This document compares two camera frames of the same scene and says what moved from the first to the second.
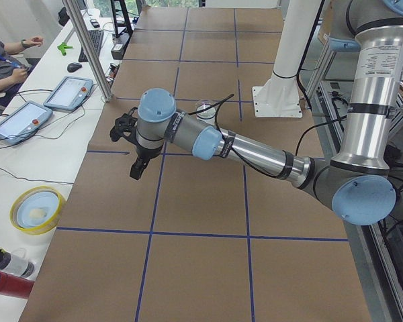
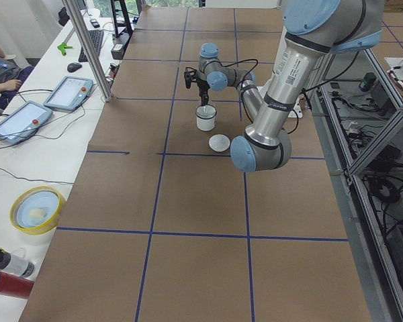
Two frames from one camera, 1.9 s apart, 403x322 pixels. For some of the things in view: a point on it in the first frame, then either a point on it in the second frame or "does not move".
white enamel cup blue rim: [207, 116] does not move
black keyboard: [96, 37] does not move
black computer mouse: [73, 66] does not move
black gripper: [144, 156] -> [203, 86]
